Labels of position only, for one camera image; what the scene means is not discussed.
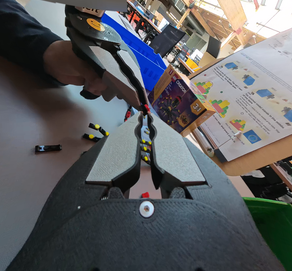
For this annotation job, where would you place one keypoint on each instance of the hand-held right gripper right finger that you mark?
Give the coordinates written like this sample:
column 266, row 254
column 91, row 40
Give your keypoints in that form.
column 178, row 159

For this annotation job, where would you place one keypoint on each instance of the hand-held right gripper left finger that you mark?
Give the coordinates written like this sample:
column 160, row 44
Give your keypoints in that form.
column 114, row 156

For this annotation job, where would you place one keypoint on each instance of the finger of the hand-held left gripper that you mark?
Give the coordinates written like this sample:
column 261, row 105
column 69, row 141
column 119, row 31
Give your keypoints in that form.
column 134, row 70
column 118, row 79

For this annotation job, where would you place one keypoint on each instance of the small red lego piece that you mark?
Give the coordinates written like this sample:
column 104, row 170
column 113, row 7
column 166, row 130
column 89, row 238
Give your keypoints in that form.
column 146, row 109

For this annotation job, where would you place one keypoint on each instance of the person's left forearm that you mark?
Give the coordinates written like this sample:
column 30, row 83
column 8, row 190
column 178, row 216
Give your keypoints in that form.
column 22, row 29

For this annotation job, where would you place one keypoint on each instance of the black yellow lego scorpion model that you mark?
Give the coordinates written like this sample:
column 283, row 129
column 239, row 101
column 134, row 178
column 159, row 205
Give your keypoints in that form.
column 95, row 127

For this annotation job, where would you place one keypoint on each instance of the red square lego brick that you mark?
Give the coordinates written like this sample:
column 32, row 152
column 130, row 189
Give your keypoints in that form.
column 145, row 194

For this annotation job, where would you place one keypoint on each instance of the lego set box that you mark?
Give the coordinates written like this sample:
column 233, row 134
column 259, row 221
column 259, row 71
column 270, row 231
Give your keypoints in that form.
column 180, row 102

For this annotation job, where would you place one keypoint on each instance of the flat black lego plate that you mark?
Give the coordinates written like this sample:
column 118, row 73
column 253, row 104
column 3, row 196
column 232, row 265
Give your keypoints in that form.
column 48, row 148

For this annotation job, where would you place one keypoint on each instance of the person's left hand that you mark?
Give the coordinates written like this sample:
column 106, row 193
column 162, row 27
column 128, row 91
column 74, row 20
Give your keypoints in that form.
column 68, row 65

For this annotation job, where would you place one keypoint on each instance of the blue plastic bin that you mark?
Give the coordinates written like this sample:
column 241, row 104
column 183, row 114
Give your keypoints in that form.
column 148, row 67

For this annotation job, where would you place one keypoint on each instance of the black mesh office chair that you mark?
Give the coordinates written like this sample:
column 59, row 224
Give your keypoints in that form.
column 167, row 40

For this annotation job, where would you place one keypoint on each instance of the long workbench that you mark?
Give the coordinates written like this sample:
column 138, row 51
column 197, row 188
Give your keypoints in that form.
column 143, row 20

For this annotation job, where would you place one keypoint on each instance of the yellow plastic bin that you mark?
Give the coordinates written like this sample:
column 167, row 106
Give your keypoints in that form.
column 192, row 63

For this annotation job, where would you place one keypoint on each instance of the instruction sheet on clipboard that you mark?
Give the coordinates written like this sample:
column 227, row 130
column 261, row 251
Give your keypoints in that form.
column 251, row 167

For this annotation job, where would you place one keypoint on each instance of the printed instruction sheet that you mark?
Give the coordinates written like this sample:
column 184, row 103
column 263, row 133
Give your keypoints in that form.
column 251, row 88

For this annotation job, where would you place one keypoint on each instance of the green plastic bin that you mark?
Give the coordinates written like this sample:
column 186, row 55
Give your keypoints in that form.
column 271, row 230

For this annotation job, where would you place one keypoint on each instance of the metal air duct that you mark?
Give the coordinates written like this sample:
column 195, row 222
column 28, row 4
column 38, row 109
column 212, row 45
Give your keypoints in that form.
column 178, row 4

